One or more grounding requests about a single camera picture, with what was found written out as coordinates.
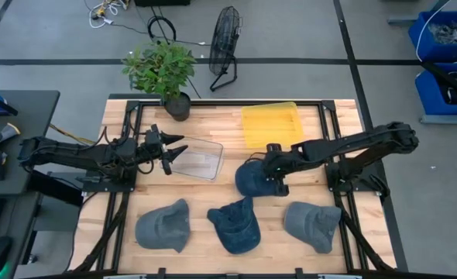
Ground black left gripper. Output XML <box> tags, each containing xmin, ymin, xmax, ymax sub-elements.
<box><xmin>135</xmin><ymin>123</ymin><xmax>189</xmax><ymax>176</ymax></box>

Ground navy denim baseball cap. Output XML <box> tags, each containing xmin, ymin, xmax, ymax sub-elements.
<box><xmin>235</xmin><ymin>160</ymin><xmax>280</xmax><ymax>198</ymax></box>
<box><xmin>207</xmin><ymin>195</ymin><xmax>262</xmax><ymax>256</ymax></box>

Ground grey baseball cap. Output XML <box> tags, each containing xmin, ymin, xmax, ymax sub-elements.
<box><xmin>135</xmin><ymin>198</ymin><xmax>191</xmax><ymax>254</ymax></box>
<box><xmin>283</xmin><ymin>201</ymin><xmax>342</xmax><ymax>255</ymax></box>

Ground clear plastic tray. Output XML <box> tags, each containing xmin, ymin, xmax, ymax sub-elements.
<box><xmin>162</xmin><ymin>135</ymin><xmax>225</xmax><ymax>182</ymax></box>

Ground black plant pot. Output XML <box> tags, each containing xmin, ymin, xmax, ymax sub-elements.
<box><xmin>163</xmin><ymin>91</ymin><xmax>192</xmax><ymax>122</ymax></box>

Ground yellow plastic tray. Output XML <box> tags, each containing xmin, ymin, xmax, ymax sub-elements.
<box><xmin>240</xmin><ymin>102</ymin><xmax>305</xmax><ymax>150</ymax></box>

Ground green leafy plant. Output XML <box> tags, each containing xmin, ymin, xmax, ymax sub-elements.
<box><xmin>121</xmin><ymin>40</ymin><xmax>198</xmax><ymax>103</ymax></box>

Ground black floor fan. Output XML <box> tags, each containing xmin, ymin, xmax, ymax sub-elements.
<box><xmin>208</xmin><ymin>5</ymin><xmax>245</xmax><ymax>93</ymax></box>

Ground black control box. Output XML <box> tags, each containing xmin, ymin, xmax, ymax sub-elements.
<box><xmin>26</xmin><ymin>169</ymin><xmax>85</xmax><ymax>208</ymax></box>

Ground black side desk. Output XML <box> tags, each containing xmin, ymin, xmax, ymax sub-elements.
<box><xmin>0</xmin><ymin>89</ymin><xmax>61</xmax><ymax>197</ymax></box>

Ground blue storage bin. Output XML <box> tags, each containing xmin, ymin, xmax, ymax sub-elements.
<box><xmin>414</xmin><ymin>64</ymin><xmax>457</xmax><ymax>116</ymax></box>
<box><xmin>407</xmin><ymin>10</ymin><xmax>457</xmax><ymax>64</ymax></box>

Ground black aluminium table frame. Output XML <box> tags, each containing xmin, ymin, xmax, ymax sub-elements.
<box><xmin>68</xmin><ymin>98</ymin><xmax>399</xmax><ymax>279</ymax></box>

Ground yellow cable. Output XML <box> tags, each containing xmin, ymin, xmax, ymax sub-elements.
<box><xmin>49</xmin><ymin>123</ymin><xmax>97</xmax><ymax>146</ymax></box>

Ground black coiled cable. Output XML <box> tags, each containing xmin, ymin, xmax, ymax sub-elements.
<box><xmin>146</xmin><ymin>15</ymin><xmax>177</xmax><ymax>43</ymax></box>

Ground white cable bundle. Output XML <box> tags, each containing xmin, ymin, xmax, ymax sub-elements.
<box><xmin>88</xmin><ymin>0</ymin><xmax>131</xmax><ymax>29</ymax></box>

